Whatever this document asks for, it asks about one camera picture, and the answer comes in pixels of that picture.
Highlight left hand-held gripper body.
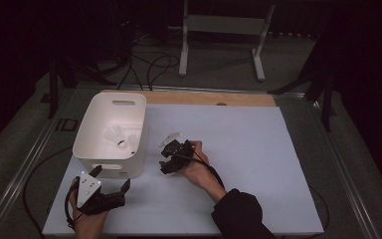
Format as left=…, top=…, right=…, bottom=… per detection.
left=75, top=170, right=127, bottom=216

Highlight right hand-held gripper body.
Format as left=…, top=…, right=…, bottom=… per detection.
left=157, top=131, right=196, bottom=169

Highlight white plastic storage bin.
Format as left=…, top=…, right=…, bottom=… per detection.
left=72, top=92, right=148, bottom=179

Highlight person's right hand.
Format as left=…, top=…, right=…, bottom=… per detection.
left=179, top=140, right=219, bottom=191

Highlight person's left hand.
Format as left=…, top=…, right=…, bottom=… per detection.
left=69, top=187, right=110, bottom=239

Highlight white table mat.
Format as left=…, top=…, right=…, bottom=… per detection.
left=42, top=104, right=324, bottom=237

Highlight black metal stand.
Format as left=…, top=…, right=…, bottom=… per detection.
left=48, top=56, right=117, bottom=120

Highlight white metal stand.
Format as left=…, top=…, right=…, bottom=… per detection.
left=178, top=0, right=277, bottom=83

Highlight dark tripod stand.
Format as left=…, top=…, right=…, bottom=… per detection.
left=268, top=19, right=337, bottom=133

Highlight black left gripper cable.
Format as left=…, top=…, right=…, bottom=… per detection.
left=64, top=176, right=81, bottom=231

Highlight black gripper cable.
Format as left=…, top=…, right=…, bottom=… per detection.
left=64, top=176, right=81, bottom=231
left=173, top=150, right=227, bottom=191

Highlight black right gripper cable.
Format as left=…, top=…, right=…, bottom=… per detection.
left=173, top=150, right=227, bottom=191

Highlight black rectangular floor bracket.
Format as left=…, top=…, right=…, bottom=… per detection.
left=54, top=118, right=80, bottom=132

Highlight black looped floor cable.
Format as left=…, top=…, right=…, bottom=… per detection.
left=145, top=53, right=181, bottom=92

